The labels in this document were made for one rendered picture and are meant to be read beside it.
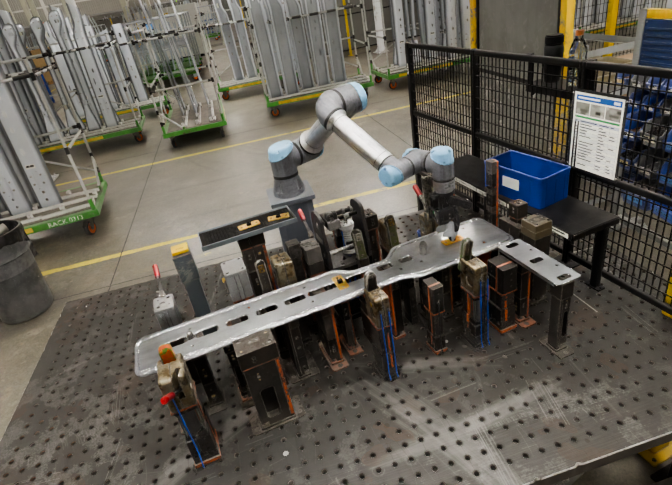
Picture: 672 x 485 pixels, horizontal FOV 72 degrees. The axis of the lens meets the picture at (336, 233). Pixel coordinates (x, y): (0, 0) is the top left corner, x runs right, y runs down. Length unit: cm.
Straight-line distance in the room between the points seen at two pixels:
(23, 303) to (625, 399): 389
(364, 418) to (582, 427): 64
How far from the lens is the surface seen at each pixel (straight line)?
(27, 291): 426
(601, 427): 163
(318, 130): 201
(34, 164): 569
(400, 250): 177
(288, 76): 846
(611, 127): 189
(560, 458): 154
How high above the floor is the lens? 193
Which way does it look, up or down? 28 degrees down
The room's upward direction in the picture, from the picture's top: 10 degrees counter-clockwise
